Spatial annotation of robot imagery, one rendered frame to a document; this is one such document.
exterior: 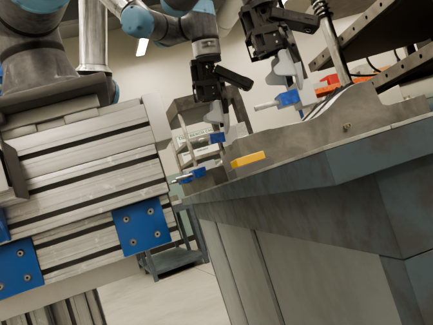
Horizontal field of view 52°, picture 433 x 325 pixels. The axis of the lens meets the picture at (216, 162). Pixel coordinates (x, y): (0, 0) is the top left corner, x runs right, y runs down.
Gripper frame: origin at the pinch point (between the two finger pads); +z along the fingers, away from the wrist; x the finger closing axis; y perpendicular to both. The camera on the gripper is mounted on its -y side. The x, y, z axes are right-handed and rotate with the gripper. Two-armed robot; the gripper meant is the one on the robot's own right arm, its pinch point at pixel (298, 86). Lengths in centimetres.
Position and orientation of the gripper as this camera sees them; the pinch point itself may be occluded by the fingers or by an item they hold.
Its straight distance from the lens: 100.0
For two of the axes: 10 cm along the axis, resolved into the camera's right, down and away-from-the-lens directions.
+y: -9.4, 2.9, -1.7
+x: 1.4, -1.0, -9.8
